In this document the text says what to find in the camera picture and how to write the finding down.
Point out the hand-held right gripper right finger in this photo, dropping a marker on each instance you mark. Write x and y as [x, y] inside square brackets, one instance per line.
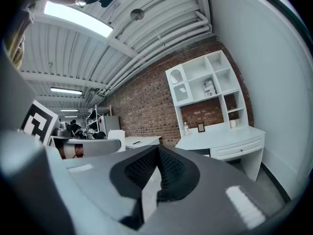
[210, 180]

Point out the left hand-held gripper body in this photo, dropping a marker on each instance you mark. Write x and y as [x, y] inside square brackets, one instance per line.
[36, 124]

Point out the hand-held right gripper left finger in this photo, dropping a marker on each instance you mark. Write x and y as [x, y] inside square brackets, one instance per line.
[102, 170]

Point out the white drawer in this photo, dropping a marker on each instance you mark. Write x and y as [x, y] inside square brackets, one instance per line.
[238, 149]

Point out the grey chair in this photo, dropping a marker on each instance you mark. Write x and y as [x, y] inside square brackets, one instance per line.
[97, 147]

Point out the ceiling tube light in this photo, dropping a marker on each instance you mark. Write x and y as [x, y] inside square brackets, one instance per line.
[69, 110]
[66, 90]

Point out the white tower appliance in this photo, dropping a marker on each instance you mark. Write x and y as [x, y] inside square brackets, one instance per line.
[117, 137]

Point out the black phone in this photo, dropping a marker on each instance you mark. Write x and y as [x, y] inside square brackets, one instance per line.
[137, 142]

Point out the grey refrigerator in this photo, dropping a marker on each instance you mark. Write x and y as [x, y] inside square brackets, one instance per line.
[110, 125]

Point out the plain white table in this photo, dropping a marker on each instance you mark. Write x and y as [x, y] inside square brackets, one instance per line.
[144, 141]

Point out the white metal rack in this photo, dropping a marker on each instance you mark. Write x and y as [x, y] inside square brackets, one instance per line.
[94, 119]

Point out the clear plastic bottle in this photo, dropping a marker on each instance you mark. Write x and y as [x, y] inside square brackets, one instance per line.
[186, 129]

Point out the white cup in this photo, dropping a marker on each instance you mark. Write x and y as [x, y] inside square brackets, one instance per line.
[232, 124]

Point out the box on shelf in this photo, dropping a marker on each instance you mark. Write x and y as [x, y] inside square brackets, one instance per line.
[209, 88]

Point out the person's yellow plaid shirt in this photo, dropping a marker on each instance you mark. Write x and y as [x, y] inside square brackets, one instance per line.
[18, 33]

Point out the white desk with shelf hutch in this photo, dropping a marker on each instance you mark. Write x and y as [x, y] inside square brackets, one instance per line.
[203, 79]

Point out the large ceiling light panel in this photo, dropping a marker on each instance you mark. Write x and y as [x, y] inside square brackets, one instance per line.
[78, 18]

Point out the bundle of white ceiling pipes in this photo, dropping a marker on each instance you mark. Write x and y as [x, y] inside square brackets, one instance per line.
[156, 45]

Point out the round grey ceiling fixture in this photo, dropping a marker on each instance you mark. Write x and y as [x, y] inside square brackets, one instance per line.
[137, 14]

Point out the black picture frame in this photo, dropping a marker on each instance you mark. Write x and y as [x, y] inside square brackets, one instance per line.
[201, 127]

